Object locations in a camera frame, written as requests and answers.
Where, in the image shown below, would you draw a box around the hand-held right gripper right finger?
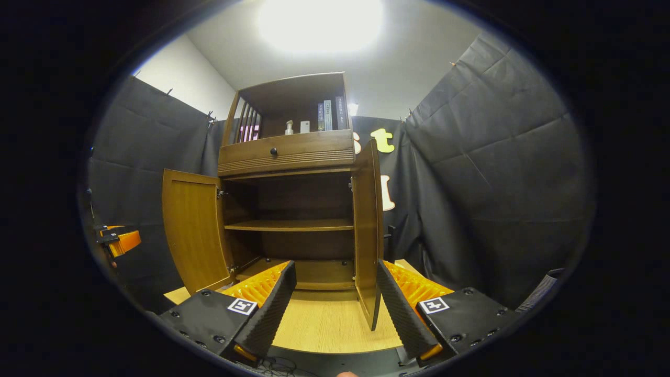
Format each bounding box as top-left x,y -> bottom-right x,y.
377,259 -> 519,362

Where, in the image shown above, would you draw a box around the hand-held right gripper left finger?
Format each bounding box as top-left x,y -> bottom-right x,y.
159,260 -> 297,363

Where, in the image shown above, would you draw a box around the wooden shoe cabinet door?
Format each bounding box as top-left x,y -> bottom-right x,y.
162,169 -> 235,295
352,138 -> 384,331

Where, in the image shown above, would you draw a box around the wooden double-door shoe cabinet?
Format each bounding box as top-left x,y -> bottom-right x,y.
162,72 -> 385,331

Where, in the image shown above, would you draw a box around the wooden inner cabinet shelf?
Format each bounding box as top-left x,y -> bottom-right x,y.
224,219 -> 355,232

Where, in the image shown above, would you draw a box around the wooden cabinet drawer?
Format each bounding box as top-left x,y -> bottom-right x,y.
217,129 -> 356,177

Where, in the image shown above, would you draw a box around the black backdrop cloth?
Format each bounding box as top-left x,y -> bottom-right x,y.
86,31 -> 595,315

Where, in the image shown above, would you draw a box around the large ceiling light panel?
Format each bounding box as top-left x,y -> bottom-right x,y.
259,0 -> 384,53

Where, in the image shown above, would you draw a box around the black floor cables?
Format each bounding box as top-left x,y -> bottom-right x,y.
243,356 -> 317,377

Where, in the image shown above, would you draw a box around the grey woven strap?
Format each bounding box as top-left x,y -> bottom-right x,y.
516,269 -> 566,313

